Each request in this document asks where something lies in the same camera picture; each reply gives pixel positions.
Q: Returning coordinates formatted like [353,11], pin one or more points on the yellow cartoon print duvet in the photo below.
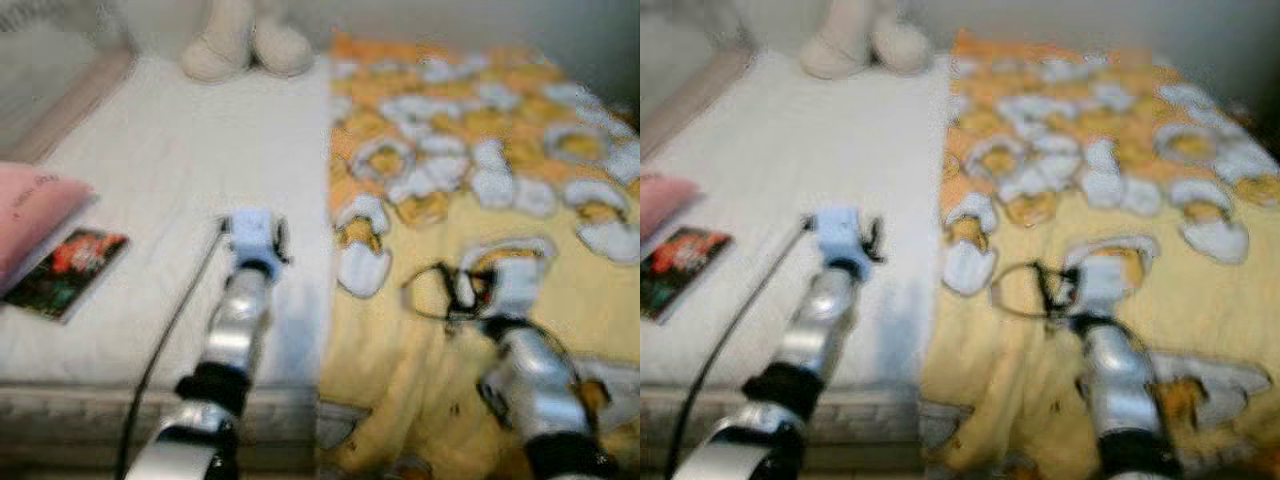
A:
[1080,140]
[450,140]

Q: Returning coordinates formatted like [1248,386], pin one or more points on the dark book with red cover art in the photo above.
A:
[70,270]
[685,270]

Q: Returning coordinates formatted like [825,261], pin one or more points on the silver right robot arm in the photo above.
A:
[535,385]
[1120,385]

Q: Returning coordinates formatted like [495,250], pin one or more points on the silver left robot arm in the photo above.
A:
[235,325]
[825,320]

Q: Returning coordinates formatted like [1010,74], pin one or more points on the white quilted mattress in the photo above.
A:
[800,140]
[180,150]

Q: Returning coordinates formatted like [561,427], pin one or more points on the cream plush toy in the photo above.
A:
[850,45]
[230,50]

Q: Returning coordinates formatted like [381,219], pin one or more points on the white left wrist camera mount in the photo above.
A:
[252,235]
[840,235]

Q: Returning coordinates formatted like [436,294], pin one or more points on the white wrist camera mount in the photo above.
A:
[1105,283]
[252,235]
[518,285]
[840,235]

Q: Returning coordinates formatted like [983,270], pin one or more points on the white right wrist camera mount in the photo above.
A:
[1105,283]
[518,285]

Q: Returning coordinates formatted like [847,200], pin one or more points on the brown wooden bed frame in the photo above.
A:
[700,100]
[75,105]

